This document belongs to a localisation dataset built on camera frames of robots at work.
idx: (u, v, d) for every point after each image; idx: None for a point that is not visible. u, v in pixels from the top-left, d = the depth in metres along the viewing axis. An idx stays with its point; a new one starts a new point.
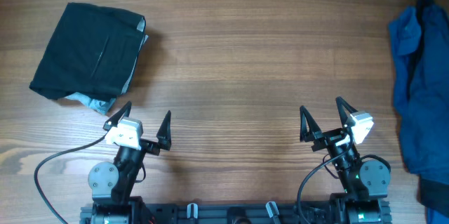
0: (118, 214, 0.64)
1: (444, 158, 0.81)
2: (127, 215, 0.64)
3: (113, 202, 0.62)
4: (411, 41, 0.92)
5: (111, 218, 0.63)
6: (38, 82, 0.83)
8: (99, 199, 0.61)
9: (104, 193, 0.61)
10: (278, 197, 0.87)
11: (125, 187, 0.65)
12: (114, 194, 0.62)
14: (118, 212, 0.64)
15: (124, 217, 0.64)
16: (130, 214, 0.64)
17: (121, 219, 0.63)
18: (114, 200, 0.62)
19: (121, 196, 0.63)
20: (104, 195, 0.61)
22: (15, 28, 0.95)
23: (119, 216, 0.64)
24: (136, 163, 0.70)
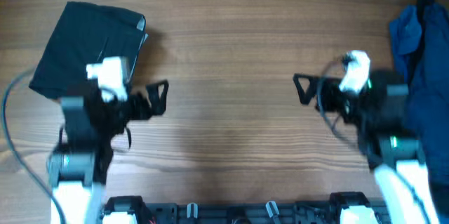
0: (83, 151, 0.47)
1: (444, 157, 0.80)
2: (92, 155, 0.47)
3: (87, 125, 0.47)
4: (411, 40, 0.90)
5: (71, 159, 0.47)
6: (38, 81, 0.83)
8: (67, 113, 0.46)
9: (74, 104, 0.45)
10: (280, 196, 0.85)
11: (103, 118, 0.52)
12: (89, 114, 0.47)
14: (82, 151, 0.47)
15: (90, 158, 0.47)
16: (95, 152, 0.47)
17: (85, 161, 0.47)
18: (90, 121, 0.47)
19: (96, 116, 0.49)
20: (75, 105, 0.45)
22: (21, 29, 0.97)
23: (84, 155, 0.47)
24: (124, 111, 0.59)
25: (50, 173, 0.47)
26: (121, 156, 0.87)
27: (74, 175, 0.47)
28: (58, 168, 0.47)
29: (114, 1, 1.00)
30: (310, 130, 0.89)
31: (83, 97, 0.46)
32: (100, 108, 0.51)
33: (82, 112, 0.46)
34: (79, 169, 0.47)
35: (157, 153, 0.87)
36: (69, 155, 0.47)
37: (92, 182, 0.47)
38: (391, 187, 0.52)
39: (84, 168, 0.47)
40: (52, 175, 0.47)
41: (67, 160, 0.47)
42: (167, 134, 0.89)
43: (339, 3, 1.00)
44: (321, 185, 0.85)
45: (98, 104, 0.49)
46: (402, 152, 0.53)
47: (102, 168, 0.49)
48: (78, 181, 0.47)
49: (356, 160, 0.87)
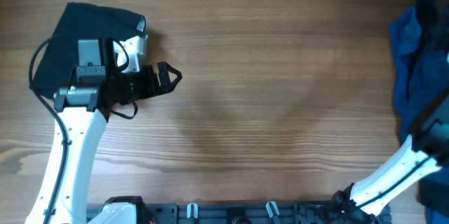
0: (88, 85, 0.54)
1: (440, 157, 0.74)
2: (97, 88, 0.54)
3: (97, 62, 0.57)
4: (410, 41, 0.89)
5: (78, 89, 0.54)
6: (39, 81, 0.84)
8: (83, 54, 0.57)
9: (89, 42, 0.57)
10: (280, 197, 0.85)
11: (113, 69, 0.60)
12: (103, 51, 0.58)
14: (86, 86, 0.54)
15: (94, 88, 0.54)
16: (98, 86, 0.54)
17: (89, 90, 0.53)
18: (101, 58, 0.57)
19: (109, 61, 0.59)
20: (89, 41, 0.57)
22: (20, 30, 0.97)
23: (89, 88, 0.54)
24: (134, 81, 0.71)
25: (56, 98, 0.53)
26: (121, 156, 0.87)
27: (78, 102, 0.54)
28: (65, 94, 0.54)
29: (115, 2, 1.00)
30: (310, 130, 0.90)
31: (99, 38, 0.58)
32: (112, 56, 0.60)
33: (97, 49, 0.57)
34: (83, 97, 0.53)
35: (157, 154, 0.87)
36: (76, 86, 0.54)
37: (95, 108, 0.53)
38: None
39: (88, 96, 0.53)
40: (59, 98, 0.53)
41: (74, 89, 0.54)
42: (167, 135, 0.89)
43: (339, 5, 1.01)
44: (321, 186, 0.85)
45: (113, 52, 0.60)
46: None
47: (105, 104, 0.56)
48: (83, 105, 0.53)
49: (356, 160, 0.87)
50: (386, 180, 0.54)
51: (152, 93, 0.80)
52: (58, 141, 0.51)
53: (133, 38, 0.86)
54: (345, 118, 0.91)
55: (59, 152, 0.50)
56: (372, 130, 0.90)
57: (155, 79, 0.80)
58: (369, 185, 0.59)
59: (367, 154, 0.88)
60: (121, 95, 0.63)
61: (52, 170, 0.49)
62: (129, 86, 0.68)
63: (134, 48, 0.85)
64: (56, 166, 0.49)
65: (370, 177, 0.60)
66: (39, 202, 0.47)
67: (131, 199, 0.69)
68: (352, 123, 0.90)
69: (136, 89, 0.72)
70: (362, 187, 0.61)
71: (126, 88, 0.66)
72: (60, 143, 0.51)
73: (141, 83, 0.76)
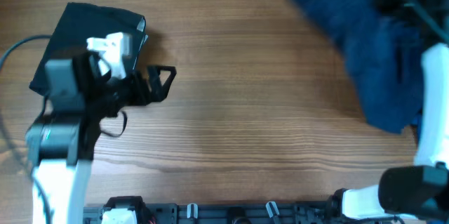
0: (66, 122, 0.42)
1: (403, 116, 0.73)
2: (76, 130, 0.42)
3: (74, 89, 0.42)
4: None
5: (53, 133, 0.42)
6: (38, 82, 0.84)
8: (53, 78, 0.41)
9: (60, 64, 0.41)
10: (280, 197, 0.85)
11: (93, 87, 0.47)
12: (78, 74, 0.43)
14: (66, 123, 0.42)
15: (74, 128, 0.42)
16: (79, 125, 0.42)
17: (68, 135, 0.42)
18: (77, 85, 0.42)
19: (87, 83, 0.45)
20: (60, 64, 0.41)
22: (20, 30, 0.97)
23: (66, 126, 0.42)
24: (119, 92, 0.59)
25: (29, 152, 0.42)
26: (121, 156, 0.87)
27: (56, 152, 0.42)
28: (38, 145, 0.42)
29: (115, 2, 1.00)
30: (309, 130, 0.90)
31: (73, 59, 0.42)
32: (89, 76, 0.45)
33: (69, 74, 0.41)
34: (62, 144, 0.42)
35: (157, 154, 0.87)
36: (50, 128, 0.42)
37: (77, 159, 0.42)
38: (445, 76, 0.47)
39: (66, 142, 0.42)
40: (31, 149, 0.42)
41: (48, 135, 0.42)
42: (167, 135, 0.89)
43: None
44: (321, 186, 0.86)
45: (90, 70, 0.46)
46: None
47: (88, 147, 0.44)
48: (63, 151, 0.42)
49: (357, 160, 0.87)
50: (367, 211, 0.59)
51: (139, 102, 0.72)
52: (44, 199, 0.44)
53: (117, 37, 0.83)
54: (345, 118, 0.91)
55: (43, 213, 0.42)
56: (372, 130, 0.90)
57: (143, 86, 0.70)
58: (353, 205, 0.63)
59: (367, 154, 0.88)
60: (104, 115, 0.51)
61: None
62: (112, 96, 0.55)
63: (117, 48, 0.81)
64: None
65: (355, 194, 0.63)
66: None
67: (130, 204, 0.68)
68: (352, 123, 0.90)
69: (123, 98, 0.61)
70: (349, 205, 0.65)
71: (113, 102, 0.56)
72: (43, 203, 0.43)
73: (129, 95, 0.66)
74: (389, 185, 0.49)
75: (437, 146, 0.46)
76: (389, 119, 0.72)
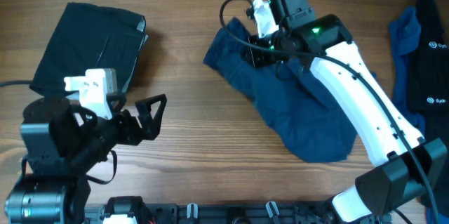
0: (48, 189, 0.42)
1: (311, 148, 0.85)
2: (60, 196, 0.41)
3: (56, 154, 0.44)
4: (410, 41, 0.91)
5: (34, 208, 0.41)
6: (38, 81, 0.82)
8: (34, 139, 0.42)
9: (37, 128, 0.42)
10: (280, 197, 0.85)
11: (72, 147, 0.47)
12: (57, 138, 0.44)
14: (49, 189, 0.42)
15: (57, 196, 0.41)
16: (64, 192, 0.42)
17: (50, 209, 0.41)
18: (59, 150, 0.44)
19: (66, 144, 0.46)
20: (36, 128, 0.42)
22: (20, 30, 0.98)
23: (50, 194, 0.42)
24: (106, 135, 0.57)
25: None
26: (121, 156, 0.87)
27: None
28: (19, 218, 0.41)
29: (115, 2, 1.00)
30: None
31: (50, 121, 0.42)
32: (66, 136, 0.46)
33: (48, 137, 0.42)
34: (45, 216, 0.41)
35: (157, 154, 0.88)
36: (31, 203, 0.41)
37: None
38: (337, 83, 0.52)
39: (50, 211, 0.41)
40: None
41: (29, 211, 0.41)
42: (167, 135, 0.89)
43: (339, 4, 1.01)
44: (320, 186, 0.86)
45: (73, 123, 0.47)
46: (326, 37, 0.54)
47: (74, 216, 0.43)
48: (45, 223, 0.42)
49: (356, 160, 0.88)
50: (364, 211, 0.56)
51: (125, 138, 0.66)
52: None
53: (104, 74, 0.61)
54: None
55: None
56: None
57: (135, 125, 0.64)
58: (348, 211, 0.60)
59: (367, 154, 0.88)
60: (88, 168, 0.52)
61: None
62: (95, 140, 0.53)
63: None
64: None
65: (346, 201, 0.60)
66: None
67: (130, 209, 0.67)
68: None
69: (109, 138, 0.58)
70: (344, 211, 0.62)
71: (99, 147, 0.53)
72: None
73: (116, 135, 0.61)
74: (365, 194, 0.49)
75: (375, 145, 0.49)
76: (324, 147, 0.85)
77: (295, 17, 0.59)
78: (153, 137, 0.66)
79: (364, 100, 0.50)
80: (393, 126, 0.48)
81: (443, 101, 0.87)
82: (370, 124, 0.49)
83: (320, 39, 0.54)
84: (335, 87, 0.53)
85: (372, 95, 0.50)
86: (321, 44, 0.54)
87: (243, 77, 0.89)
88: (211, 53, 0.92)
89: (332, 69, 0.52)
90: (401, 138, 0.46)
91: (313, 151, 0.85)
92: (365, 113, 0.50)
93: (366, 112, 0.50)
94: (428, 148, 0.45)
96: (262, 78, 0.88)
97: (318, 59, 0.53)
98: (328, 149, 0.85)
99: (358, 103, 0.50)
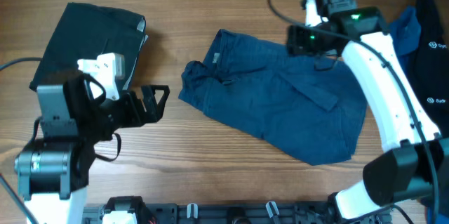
0: (57, 149, 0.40)
1: (309, 150, 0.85)
2: (68, 154, 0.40)
3: (66, 115, 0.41)
4: (410, 40, 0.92)
5: (43, 166, 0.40)
6: (38, 82, 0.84)
8: (47, 100, 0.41)
9: (52, 89, 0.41)
10: (280, 197, 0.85)
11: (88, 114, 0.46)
12: (72, 100, 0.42)
14: (57, 149, 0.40)
15: (64, 155, 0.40)
16: (71, 153, 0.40)
17: (58, 166, 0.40)
18: (70, 111, 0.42)
19: (81, 109, 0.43)
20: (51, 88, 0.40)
22: (20, 30, 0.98)
23: (58, 152, 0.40)
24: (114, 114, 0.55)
25: (18, 183, 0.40)
26: (121, 156, 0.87)
27: (46, 182, 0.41)
28: (27, 174, 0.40)
29: (115, 3, 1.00)
30: None
31: (64, 84, 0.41)
32: (83, 102, 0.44)
33: (61, 97, 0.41)
34: (52, 175, 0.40)
35: (158, 154, 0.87)
36: (39, 161, 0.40)
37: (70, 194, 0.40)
38: (366, 69, 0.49)
39: (57, 169, 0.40)
40: (21, 182, 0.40)
41: (38, 166, 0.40)
42: (167, 135, 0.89)
43: None
44: (320, 186, 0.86)
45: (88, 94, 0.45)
46: (364, 25, 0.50)
47: (81, 175, 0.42)
48: (53, 179, 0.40)
49: (357, 161, 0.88)
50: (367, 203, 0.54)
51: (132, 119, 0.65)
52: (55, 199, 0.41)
53: (108, 57, 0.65)
54: None
55: (52, 219, 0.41)
56: (371, 130, 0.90)
57: (139, 107, 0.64)
58: (354, 205, 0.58)
59: (367, 154, 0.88)
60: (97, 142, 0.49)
61: None
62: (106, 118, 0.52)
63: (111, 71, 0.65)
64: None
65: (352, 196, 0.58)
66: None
67: (131, 206, 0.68)
68: None
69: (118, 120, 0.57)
70: (350, 208, 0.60)
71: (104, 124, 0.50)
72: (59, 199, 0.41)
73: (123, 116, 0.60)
74: (372, 183, 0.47)
75: (390, 128, 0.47)
76: (322, 149, 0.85)
77: (337, 5, 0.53)
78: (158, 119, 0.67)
79: (391, 89, 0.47)
80: (412, 116, 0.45)
81: (443, 100, 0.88)
82: (390, 111, 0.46)
83: (358, 26, 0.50)
84: (362, 71, 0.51)
85: (398, 87, 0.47)
86: (358, 31, 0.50)
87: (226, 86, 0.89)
88: (209, 55, 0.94)
89: (364, 55, 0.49)
90: (417, 129, 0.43)
91: (315, 154, 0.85)
92: (387, 100, 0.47)
93: (388, 100, 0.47)
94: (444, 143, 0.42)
96: (240, 85, 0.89)
97: (350, 43, 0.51)
98: (325, 151, 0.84)
99: (380, 90, 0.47)
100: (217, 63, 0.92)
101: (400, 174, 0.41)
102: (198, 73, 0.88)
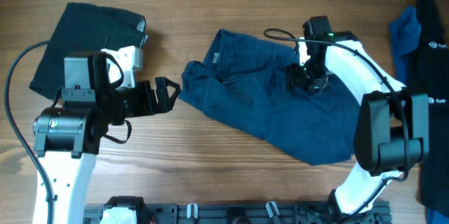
0: (73, 115, 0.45)
1: (310, 149, 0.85)
2: (83, 120, 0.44)
3: (87, 86, 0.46)
4: (410, 41, 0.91)
5: (59, 126, 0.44)
6: (38, 82, 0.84)
8: (71, 71, 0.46)
9: (78, 61, 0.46)
10: (280, 197, 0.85)
11: (106, 88, 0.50)
12: (93, 72, 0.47)
14: (74, 115, 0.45)
15: (79, 119, 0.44)
16: (88, 117, 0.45)
17: (72, 129, 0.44)
18: (90, 83, 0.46)
19: (101, 81, 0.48)
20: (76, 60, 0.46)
22: (19, 29, 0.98)
23: (73, 118, 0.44)
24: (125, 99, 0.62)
25: (36, 139, 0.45)
26: (121, 156, 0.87)
27: (62, 142, 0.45)
28: (45, 133, 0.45)
29: (115, 2, 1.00)
30: None
31: (89, 57, 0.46)
32: (103, 77, 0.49)
33: (85, 69, 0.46)
34: (67, 135, 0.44)
35: (157, 154, 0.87)
36: (57, 122, 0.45)
37: (81, 153, 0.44)
38: (339, 58, 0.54)
39: (71, 130, 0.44)
40: (38, 138, 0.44)
41: (55, 126, 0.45)
42: (167, 135, 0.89)
43: (339, 4, 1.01)
44: (320, 186, 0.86)
45: (106, 73, 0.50)
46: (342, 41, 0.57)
47: (92, 140, 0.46)
48: (68, 138, 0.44)
49: None
50: (365, 192, 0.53)
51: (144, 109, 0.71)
52: (66, 157, 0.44)
53: (129, 49, 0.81)
54: None
55: (60, 175, 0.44)
56: None
57: (153, 98, 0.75)
58: (351, 196, 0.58)
59: None
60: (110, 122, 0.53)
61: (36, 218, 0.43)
62: (123, 102, 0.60)
63: (129, 61, 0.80)
64: (55, 203, 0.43)
65: (349, 186, 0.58)
66: (71, 191, 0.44)
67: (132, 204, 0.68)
68: None
69: (130, 107, 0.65)
70: (348, 200, 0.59)
71: (120, 107, 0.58)
72: (71, 158, 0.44)
73: (137, 102, 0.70)
74: (358, 151, 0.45)
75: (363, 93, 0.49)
76: (322, 147, 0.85)
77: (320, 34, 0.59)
78: (168, 109, 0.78)
79: (363, 69, 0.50)
80: (382, 81, 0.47)
81: (443, 101, 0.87)
82: (360, 78, 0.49)
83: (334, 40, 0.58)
84: (339, 68, 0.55)
85: (367, 64, 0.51)
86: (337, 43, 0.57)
87: (228, 85, 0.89)
88: (210, 54, 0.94)
89: (336, 50, 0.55)
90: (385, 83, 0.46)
91: (314, 153, 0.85)
92: (358, 72, 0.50)
93: (358, 71, 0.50)
94: (412, 93, 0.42)
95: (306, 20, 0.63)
96: (243, 83, 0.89)
97: (328, 48, 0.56)
98: (324, 150, 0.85)
99: (352, 66, 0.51)
100: (217, 63, 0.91)
101: (371, 123, 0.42)
102: (198, 73, 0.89)
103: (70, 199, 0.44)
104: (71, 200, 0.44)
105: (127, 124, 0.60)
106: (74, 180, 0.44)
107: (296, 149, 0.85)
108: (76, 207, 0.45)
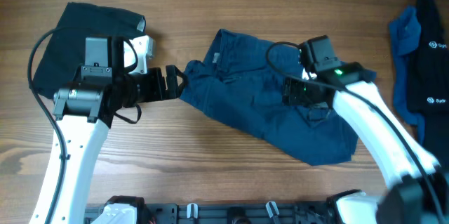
0: (92, 88, 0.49)
1: (310, 148, 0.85)
2: (100, 93, 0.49)
3: (105, 63, 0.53)
4: (411, 39, 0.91)
5: (78, 95, 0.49)
6: (38, 81, 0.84)
8: (92, 48, 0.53)
9: (98, 41, 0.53)
10: (280, 197, 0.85)
11: (121, 70, 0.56)
12: (112, 53, 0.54)
14: (92, 88, 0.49)
15: (97, 94, 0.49)
16: (104, 93, 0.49)
17: (90, 98, 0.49)
18: (109, 60, 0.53)
19: (118, 62, 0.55)
20: (98, 39, 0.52)
22: (19, 29, 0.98)
23: (92, 91, 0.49)
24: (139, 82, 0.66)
25: (55, 104, 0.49)
26: (121, 156, 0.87)
27: (80, 109, 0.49)
28: (65, 100, 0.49)
29: (115, 3, 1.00)
30: None
31: (109, 38, 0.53)
32: (121, 59, 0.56)
33: (105, 48, 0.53)
34: (85, 104, 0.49)
35: (157, 154, 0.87)
36: (76, 90, 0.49)
37: (97, 118, 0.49)
38: (356, 114, 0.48)
39: (90, 100, 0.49)
40: (58, 104, 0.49)
41: (75, 93, 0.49)
42: (167, 135, 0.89)
43: (339, 4, 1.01)
44: (320, 186, 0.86)
45: (123, 54, 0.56)
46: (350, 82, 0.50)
47: (108, 112, 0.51)
48: (85, 107, 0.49)
49: (357, 161, 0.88)
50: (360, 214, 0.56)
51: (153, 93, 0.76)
52: (83, 121, 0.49)
53: (144, 38, 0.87)
54: None
55: (75, 137, 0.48)
56: None
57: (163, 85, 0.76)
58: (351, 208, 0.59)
59: (367, 154, 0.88)
60: (123, 102, 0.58)
61: (48, 180, 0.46)
62: (136, 87, 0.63)
63: (144, 48, 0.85)
64: (67, 162, 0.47)
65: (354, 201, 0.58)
66: (83, 152, 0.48)
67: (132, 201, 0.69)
68: None
69: (142, 93, 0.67)
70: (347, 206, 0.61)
71: (133, 91, 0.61)
72: (86, 122, 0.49)
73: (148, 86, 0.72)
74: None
75: (389, 166, 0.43)
76: (322, 148, 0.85)
77: (323, 63, 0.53)
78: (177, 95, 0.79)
79: (387, 135, 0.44)
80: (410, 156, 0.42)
81: (443, 100, 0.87)
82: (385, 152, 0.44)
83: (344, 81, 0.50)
84: (354, 119, 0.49)
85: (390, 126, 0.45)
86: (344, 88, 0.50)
87: (229, 83, 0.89)
88: (210, 53, 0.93)
89: (350, 100, 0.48)
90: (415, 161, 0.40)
91: (313, 153, 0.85)
92: (383, 142, 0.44)
93: (382, 139, 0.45)
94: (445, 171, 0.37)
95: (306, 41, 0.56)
96: (243, 82, 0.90)
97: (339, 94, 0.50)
98: (325, 150, 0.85)
99: (373, 130, 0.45)
100: (217, 63, 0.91)
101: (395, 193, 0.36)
102: (199, 71, 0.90)
103: (82, 159, 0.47)
104: (83, 160, 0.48)
105: (137, 108, 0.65)
106: (87, 143, 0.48)
107: (297, 147, 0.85)
108: (85, 172, 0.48)
